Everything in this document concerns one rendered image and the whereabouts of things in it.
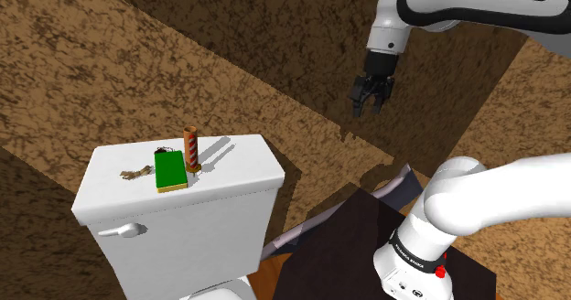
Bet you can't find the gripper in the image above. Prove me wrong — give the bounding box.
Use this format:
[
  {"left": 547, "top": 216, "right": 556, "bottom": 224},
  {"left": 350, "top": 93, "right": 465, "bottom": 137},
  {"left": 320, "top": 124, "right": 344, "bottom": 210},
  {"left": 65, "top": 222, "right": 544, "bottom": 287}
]
[{"left": 348, "top": 48, "right": 400, "bottom": 119}]

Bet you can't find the grey purple rug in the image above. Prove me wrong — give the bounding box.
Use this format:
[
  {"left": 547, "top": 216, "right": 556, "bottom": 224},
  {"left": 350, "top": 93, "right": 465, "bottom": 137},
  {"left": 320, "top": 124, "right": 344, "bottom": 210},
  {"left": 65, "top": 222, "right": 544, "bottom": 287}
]
[{"left": 260, "top": 162, "right": 425, "bottom": 261}]

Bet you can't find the red white striped brown cylinder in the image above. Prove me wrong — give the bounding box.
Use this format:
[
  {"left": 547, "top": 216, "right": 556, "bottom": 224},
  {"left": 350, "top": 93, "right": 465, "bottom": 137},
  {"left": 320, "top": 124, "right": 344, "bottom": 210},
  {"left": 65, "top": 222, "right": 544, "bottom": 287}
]
[{"left": 183, "top": 125, "right": 203, "bottom": 175}]

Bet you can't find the green and yellow sponge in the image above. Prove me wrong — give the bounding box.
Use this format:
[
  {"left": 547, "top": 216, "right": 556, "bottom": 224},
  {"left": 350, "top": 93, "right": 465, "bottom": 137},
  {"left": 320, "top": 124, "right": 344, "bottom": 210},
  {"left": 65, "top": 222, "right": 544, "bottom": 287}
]
[{"left": 154, "top": 149, "right": 189, "bottom": 194}]

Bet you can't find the white toilet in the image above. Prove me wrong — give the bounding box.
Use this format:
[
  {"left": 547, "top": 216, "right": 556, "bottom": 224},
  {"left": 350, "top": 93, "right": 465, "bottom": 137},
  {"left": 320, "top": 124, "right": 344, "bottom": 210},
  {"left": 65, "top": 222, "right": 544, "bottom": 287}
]
[{"left": 70, "top": 134, "right": 286, "bottom": 300}]

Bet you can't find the small tan twig-like object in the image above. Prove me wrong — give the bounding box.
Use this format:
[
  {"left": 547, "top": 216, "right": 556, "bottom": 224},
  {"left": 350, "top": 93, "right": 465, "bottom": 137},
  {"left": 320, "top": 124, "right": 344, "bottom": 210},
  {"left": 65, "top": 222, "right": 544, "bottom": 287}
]
[{"left": 119, "top": 166, "right": 155, "bottom": 181}]

